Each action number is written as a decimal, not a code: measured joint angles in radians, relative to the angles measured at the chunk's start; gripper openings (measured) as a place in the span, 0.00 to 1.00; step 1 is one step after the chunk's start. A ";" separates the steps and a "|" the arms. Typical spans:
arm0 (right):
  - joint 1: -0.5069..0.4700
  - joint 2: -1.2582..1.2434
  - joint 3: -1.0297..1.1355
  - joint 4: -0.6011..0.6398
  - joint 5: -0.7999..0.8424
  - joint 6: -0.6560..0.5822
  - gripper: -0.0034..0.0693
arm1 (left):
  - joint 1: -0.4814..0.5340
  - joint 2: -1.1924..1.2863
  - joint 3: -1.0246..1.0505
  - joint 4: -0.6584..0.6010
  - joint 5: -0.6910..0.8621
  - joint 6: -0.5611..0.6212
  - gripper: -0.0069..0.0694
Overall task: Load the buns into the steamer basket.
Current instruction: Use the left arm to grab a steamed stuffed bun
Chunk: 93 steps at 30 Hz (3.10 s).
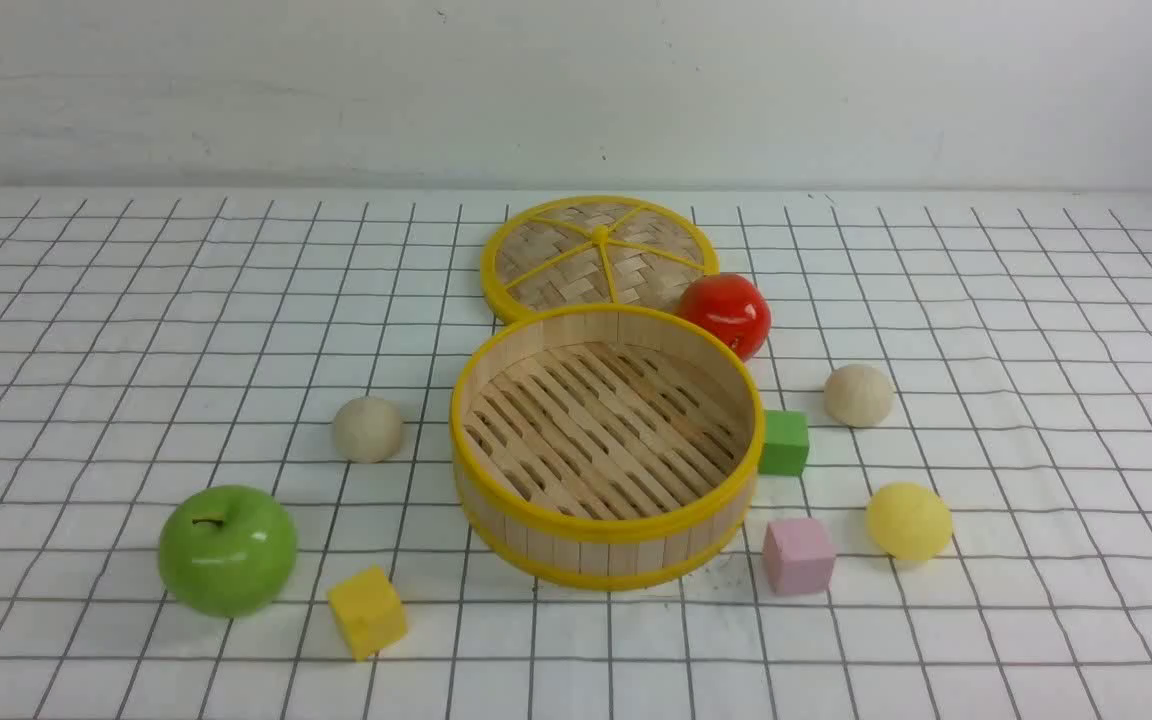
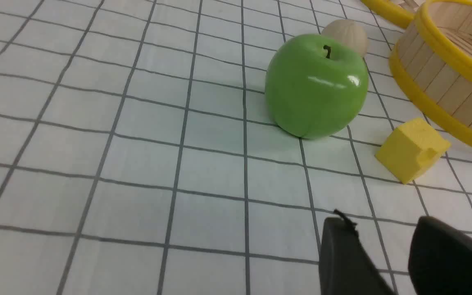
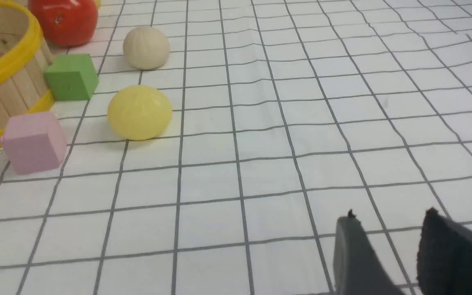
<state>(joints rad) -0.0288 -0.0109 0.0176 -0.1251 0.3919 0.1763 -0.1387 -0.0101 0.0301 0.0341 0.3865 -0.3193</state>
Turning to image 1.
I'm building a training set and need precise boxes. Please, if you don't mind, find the white bun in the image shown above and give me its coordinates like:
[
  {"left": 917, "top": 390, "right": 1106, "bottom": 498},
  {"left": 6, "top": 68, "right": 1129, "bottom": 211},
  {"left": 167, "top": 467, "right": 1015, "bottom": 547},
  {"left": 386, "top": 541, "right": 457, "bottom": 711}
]
[
  {"left": 332, "top": 396, "right": 404, "bottom": 462},
  {"left": 823, "top": 364, "right": 895, "bottom": 429}
]

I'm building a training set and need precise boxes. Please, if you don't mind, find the yellow bun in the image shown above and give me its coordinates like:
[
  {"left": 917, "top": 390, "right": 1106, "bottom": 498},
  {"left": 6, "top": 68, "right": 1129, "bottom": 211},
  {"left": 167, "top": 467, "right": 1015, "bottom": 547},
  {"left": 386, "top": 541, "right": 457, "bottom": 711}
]
[{"left": 865, "top": 482, "right": 954, "bottom": 566}]

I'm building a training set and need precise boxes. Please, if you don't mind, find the bamboo steamer tray yellow rim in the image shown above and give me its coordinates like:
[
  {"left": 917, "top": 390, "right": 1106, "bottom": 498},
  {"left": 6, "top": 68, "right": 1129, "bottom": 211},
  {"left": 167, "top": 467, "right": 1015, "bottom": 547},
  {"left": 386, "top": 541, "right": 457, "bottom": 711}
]
[{"left": 449, "top": 304, "right": 765, "bottom": 591}]

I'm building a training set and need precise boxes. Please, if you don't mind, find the woven bamboo steamer lid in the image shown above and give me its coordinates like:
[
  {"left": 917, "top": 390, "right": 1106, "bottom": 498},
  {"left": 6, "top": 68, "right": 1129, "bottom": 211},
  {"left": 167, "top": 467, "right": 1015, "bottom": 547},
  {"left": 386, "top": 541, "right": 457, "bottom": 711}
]
[{"left": 480, "top": 195, "right": 719, "bottom": 324}]

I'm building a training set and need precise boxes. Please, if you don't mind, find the red tomato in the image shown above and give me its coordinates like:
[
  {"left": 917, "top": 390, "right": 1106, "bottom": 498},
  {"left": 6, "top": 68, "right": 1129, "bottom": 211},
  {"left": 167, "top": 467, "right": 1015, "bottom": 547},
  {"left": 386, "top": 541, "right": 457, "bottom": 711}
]
[{"left": 675, "top": 273, "right": 772, "bottom": 361}]

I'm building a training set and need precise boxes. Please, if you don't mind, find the green cube block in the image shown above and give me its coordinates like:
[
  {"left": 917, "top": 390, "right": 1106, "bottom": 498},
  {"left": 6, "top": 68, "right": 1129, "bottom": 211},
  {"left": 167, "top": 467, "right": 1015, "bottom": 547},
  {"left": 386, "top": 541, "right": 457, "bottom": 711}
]
[{"left": 758, "top": 409, "right": 810, "bottom": 477}]

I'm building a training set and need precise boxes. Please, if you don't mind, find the pink cube block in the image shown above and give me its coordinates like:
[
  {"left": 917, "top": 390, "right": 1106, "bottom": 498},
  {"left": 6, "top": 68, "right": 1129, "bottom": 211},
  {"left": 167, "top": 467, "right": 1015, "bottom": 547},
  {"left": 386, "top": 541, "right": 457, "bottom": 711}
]
[{"left": 761, "top": 518, "right": 838, "bottom": 596}]

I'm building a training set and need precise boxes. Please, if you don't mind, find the yellow cube block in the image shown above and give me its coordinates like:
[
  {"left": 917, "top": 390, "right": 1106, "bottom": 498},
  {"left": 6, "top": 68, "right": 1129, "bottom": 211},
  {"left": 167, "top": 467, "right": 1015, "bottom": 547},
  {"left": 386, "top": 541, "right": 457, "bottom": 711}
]
[{"left": 326, "top": 566, "right": 408, "bottom": 662}]

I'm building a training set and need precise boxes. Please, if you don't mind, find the white grid tablecloth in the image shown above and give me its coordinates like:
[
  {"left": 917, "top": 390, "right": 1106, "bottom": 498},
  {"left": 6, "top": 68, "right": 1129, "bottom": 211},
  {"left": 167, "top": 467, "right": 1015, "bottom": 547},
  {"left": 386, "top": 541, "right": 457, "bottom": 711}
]
[{"left": 0, "top": 190, "right": 1152, "bottom": 719}]

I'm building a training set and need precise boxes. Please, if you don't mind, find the green apple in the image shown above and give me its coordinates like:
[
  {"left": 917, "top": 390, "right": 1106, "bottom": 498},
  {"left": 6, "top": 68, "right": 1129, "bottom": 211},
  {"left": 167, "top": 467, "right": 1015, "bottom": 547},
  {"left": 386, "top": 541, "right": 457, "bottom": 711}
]
[{"left": 157, "top": 486, "right": 298, "bottom": 617}]

